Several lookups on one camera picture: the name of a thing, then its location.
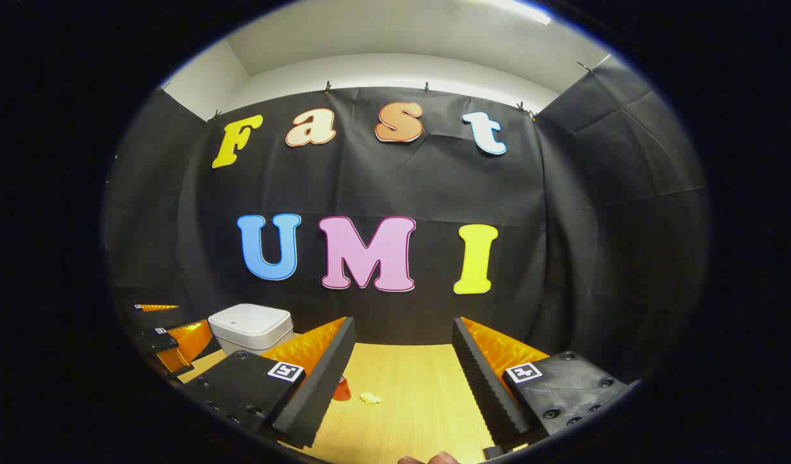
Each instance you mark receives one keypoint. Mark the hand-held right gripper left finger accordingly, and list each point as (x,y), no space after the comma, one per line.
(324,386)

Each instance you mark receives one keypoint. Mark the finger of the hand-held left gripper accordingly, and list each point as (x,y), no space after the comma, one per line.
(154,319)
(189,345)

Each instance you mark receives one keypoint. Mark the wooden desktop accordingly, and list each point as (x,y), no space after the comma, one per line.
(415,399)

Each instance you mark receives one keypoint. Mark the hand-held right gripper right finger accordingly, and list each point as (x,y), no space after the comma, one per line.
(489,386)

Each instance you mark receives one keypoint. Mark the white desktop garbage bin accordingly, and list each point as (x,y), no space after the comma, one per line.
(250,322)

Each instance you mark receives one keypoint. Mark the red pop can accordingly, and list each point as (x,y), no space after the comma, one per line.
(343,390)

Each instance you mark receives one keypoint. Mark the yellow paper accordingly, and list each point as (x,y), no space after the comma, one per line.
(370,398)

